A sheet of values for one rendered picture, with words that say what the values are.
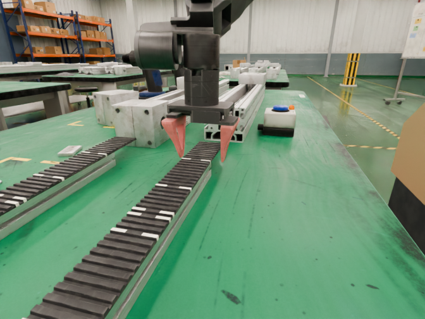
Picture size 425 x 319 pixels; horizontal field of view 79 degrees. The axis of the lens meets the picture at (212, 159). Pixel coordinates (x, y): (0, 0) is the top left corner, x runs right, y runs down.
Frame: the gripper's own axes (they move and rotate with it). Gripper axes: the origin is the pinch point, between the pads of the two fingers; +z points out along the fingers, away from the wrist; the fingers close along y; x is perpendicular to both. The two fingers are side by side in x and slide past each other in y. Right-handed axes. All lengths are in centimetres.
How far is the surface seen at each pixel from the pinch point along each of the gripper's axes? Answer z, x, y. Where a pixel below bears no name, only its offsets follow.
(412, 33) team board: -65, -606, -251
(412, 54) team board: -27, -594, -256
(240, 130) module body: 0.0, -18.1, -4.0
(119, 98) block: -4.8, -25.8, 33.3
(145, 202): 0.0, 17.8, 1.7
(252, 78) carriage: -8, -75, 0
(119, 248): -0.2, 25.7, 0.0
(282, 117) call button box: -2.2, -26.2, -13.6
